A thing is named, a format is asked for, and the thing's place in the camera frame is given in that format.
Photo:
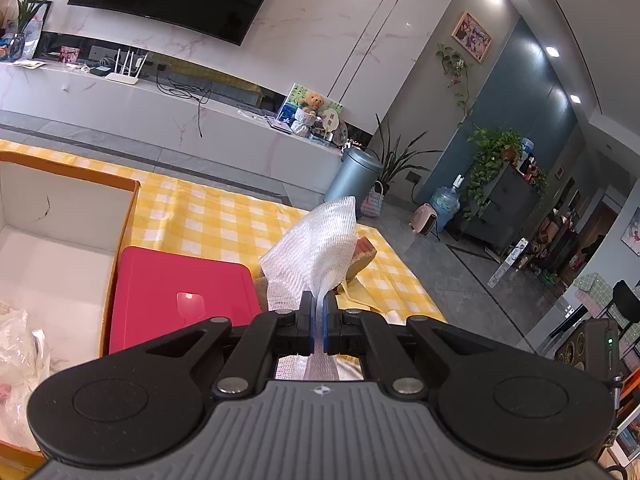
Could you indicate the white router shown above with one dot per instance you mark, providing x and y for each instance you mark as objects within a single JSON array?
[{"x": 126, "y": 72}]

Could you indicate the blue water jug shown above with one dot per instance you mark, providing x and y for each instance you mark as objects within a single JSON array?
[{"x": 446, "y": 200}]

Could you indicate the yellow checkered tablecloth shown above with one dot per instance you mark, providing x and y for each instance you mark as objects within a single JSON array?
[{"x": 220, "y": 215}]

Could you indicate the green plant in glass vase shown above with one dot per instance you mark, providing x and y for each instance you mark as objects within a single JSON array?
[{"x": 27, "y": 15}]

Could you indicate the framed wall picture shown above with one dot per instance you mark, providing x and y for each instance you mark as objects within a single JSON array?
[{"x": 471, "y": 36}]

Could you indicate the tall potted leafy plant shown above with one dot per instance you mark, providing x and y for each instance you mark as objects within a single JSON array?
[{"x": 400, "y": 152}]

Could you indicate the orange cardboard box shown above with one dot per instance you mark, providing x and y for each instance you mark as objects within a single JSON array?
[{"x": 60, "y": 240}]

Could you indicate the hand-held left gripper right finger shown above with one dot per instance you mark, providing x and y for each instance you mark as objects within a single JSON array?
[{"x": 327, "y": 321}]

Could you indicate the woven basket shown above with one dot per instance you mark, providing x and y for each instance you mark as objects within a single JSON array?
[{"x": 372, "y": 201}]

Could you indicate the clear plastic bag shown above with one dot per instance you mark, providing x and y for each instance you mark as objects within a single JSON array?
[{"x": 22, "y": 370}]

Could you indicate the pink space heater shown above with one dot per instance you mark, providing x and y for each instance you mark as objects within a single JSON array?
[{"x": 425, "y": 219}]

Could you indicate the green photo print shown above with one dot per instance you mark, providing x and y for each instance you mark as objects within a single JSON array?
[{"x": 300, "y": 102}]

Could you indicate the hanging vine plant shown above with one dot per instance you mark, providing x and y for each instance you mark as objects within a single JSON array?
[{"x": 457, "y": 77}]

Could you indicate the grey cabinet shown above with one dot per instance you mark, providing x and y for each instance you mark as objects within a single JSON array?
[{"x": 500, "y": 210}]

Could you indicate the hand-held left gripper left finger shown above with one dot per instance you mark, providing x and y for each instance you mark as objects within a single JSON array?
[{"x": 311, "y": 321}]

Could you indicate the teddy bear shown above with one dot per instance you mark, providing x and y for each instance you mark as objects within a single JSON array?
[{"x": 311, "y": 105}]

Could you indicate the brown wooden item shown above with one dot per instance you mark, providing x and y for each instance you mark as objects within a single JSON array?
[{"x": 362, "y": 257}]

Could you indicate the small pink photo frame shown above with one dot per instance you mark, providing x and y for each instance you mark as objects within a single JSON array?
[{"x": 70, "y": 54}]

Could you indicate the trailing green plant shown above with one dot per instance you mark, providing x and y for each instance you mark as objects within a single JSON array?
[{"x": 492, "y": 160}]

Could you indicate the silver trash can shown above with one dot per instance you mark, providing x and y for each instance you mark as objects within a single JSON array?
[{"x": 354, "y": 174}]

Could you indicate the white mesh cloth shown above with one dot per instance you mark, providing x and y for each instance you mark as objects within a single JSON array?
[{"x": 314, "y": 250}]

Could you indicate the marble television console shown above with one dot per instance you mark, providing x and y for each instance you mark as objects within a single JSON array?
[{"x": 150, "y": 115}]

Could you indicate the pink plastic lid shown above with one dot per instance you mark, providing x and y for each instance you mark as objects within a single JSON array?
[{"x": 172, "y": 300}]

